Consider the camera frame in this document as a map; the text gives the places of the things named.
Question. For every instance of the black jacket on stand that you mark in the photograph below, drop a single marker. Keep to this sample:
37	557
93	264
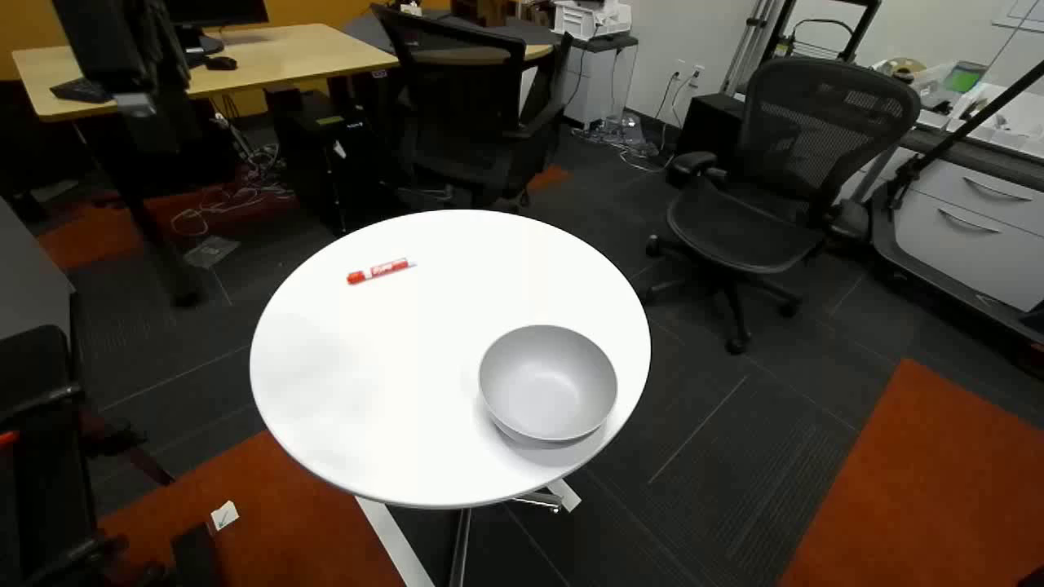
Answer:
128	46

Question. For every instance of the white drawer cabinet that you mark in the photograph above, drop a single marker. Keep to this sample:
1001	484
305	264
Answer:
976	230

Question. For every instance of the black cabinet at left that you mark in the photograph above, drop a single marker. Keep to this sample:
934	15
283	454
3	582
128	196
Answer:
46	512

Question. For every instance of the black computer mouse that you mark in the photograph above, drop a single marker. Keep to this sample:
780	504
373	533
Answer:
220	63

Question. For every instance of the black padded office chair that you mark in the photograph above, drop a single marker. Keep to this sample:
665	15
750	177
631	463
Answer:
481	108

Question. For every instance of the white bowl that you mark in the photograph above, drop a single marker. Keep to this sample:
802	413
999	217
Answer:
544	382

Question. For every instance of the red and white marker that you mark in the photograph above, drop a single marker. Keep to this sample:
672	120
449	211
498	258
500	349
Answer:
375	271

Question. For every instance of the round white table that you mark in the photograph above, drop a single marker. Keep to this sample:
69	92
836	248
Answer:
373	385

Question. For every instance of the light wooden desk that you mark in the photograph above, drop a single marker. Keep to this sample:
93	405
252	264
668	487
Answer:
262	55

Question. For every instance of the black mesh office chair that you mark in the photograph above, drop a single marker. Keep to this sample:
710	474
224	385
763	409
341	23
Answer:
805	128

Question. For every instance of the black camera stand pole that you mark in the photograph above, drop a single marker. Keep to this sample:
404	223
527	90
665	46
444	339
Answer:
910	172

